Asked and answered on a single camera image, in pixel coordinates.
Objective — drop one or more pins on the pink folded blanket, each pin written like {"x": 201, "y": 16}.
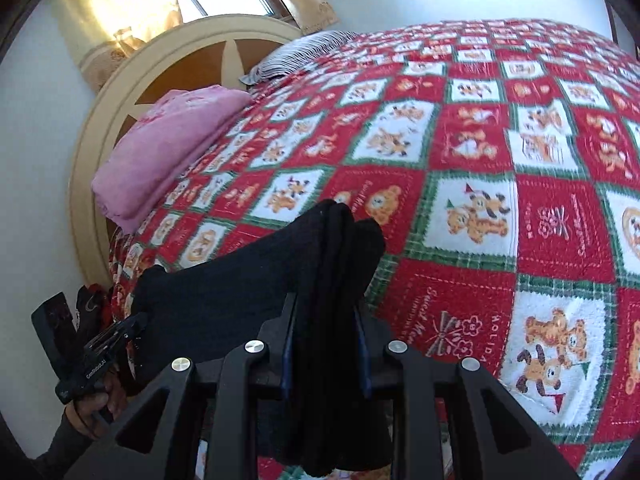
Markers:
{"x": 170, "y": 145}

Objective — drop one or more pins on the cream wooden headboard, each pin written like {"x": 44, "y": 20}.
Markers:
{"x": 100, "y": 160}

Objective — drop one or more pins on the black pants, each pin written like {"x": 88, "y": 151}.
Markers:
{"x": 320, "y": 270}

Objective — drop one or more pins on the striped pillow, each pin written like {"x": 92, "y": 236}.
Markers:
{"x": 295, "y": 52}

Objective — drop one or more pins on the red and black cloth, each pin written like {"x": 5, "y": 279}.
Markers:
{"x": 92, "y": 305}

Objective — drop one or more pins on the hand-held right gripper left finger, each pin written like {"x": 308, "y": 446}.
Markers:
{"x": 287, "y": 355}

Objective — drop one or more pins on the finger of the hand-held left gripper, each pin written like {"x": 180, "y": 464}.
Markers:
{"x": 117, "y": 332}

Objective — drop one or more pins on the red printed blanket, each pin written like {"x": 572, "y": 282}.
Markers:
{"x": 500, "y": 160}

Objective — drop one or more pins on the person's left forearm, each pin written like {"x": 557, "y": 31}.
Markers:
{"x": 65, "y": 450}

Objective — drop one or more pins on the person's left hand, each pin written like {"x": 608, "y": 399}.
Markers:
{"x": 95, "y": 405}

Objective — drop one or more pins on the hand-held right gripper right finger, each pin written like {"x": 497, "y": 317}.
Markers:
{"x": 362, "y": 360}

